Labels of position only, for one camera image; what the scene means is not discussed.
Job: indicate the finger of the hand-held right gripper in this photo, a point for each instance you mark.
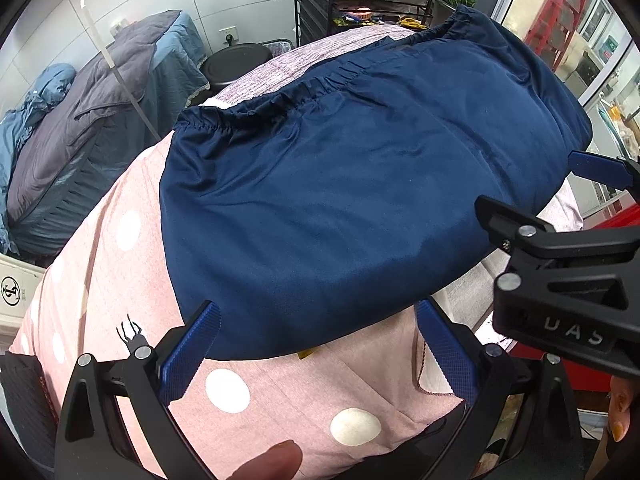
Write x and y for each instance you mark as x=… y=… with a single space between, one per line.
x=600 y=170
x=575 y=247

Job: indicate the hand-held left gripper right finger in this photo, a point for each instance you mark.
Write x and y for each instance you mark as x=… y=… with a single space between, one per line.
x=447 y=355

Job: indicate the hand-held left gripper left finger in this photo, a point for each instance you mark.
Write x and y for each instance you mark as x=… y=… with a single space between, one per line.
x=192 y=350

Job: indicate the navy blue jacket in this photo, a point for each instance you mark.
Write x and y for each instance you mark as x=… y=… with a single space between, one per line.
x=350 y=185

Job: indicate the person's right hand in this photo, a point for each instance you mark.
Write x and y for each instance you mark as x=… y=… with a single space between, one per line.
x=622 y=410

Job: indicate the person's left hand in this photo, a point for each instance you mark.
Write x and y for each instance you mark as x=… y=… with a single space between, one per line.
x=272 y=462

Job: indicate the pink polka dot bed cover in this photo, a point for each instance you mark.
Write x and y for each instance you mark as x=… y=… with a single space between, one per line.
x=275 y=390

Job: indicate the red ladder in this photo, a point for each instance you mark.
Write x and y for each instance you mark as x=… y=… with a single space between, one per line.
x=555 y=10

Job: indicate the black quilted jacket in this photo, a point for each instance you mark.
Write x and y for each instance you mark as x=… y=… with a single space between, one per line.
x=22 y=390

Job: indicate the white machine with screen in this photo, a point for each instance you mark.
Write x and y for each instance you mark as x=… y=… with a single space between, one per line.
x=20 y=305

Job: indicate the teal skirted bed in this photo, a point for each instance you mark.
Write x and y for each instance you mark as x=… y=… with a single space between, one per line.
x=170 y=75

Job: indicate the black round stool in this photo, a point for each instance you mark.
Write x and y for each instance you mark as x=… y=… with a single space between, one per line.
x=237 y=65

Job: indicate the blue duvet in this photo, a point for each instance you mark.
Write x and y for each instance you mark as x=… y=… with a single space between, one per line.
x=45 y=90

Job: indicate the white pole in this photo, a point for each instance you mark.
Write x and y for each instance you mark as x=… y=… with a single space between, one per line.
x=107 y=55

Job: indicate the white wall socket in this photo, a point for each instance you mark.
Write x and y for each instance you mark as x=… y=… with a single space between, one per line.
x=118 y=25
x=228 y=35

